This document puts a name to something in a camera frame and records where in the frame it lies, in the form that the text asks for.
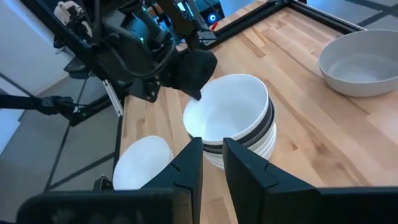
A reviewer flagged large grey bowl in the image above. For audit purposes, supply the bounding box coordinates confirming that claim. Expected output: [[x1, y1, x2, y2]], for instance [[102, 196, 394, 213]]
[[318, 29, 398, 98]]

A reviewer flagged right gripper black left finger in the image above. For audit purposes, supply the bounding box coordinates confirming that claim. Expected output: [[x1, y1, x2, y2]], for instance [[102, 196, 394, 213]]
[[16, 136, 204, 224]]

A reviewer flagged silver aluminium bar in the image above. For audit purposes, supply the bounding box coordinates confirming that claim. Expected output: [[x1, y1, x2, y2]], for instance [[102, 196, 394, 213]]
[[101, 79, 124, 118]]

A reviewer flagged black frame strut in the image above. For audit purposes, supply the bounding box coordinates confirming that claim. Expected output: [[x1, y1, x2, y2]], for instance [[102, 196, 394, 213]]
[[19, 0, 131, 103]]

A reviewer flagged black box with blue light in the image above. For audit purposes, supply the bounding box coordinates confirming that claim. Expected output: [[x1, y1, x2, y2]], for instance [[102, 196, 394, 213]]
[[194, 0, 225, 27]]

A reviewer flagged white bowl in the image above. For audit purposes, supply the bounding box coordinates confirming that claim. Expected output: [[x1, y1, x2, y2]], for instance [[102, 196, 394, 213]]
[[182, 73, 270, 146], [203, 123, 277, 162]]

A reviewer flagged black clamp bar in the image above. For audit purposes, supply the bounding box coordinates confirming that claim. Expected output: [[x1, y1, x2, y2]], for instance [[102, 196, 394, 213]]
[[0, 94, 77, 116]]

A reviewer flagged white round plate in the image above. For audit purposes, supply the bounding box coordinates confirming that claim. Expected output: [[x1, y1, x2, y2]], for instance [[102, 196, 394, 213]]
[[112, 135, 174, 191]]

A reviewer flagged black table edge rail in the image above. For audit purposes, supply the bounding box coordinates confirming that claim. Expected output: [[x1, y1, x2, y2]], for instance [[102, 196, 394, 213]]
[[203, 0, 367, 50]]

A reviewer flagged black bowl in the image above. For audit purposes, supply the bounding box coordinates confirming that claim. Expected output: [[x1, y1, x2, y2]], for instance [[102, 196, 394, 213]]
[[202, 102, 276, 154]]

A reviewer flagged beige cloth bundle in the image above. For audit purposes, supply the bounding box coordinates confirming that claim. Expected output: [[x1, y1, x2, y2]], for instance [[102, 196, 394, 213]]
[[53, 0, 94, 38]]

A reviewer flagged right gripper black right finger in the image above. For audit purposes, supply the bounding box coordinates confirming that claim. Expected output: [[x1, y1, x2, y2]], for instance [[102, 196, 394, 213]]
[[222, 137, 398, 224]]

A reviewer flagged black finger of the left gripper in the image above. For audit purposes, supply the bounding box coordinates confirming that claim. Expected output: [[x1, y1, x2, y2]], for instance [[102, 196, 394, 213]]
[[127, 74, 162, 103], [170, 49, 218, 101]]

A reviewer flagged black frame crossbar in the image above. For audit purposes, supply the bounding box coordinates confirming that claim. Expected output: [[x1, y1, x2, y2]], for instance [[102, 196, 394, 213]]
[[60, 93, 116, 128]]

